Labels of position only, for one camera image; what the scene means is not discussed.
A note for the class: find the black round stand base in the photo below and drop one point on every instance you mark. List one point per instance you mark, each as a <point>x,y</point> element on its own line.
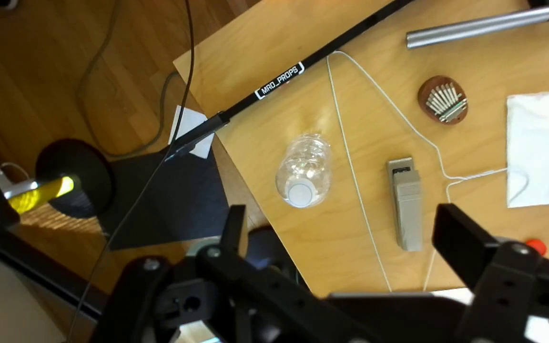
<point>86,167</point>

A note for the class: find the flat white napkin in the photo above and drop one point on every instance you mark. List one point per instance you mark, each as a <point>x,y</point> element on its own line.
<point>544,149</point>

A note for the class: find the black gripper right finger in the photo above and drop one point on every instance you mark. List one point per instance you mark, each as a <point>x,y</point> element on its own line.
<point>462,239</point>

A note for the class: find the brown round kalimba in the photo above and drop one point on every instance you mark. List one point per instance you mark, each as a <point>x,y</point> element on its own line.
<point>443,100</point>

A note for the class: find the long black tripod pole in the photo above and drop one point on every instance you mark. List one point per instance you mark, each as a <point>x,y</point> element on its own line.
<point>279,81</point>

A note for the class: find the clear plastic bottle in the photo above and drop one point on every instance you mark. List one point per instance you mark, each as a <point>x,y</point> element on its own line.
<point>304,168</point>

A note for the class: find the grey rectangular box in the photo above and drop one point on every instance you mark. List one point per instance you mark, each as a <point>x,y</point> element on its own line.
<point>407,210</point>

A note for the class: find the orange bottle cap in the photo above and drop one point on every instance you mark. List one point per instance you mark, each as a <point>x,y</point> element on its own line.
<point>534,247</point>

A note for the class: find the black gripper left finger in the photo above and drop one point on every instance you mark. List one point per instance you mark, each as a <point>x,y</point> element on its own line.
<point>237,229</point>

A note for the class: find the yellow shiny cylinder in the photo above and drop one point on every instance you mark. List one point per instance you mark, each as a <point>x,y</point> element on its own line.
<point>39,195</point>

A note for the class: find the white paper sheet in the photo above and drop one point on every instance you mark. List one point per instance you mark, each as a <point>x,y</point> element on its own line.
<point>189,125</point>

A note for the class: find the black floor mat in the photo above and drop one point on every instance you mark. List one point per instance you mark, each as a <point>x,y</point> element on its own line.
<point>172,197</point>

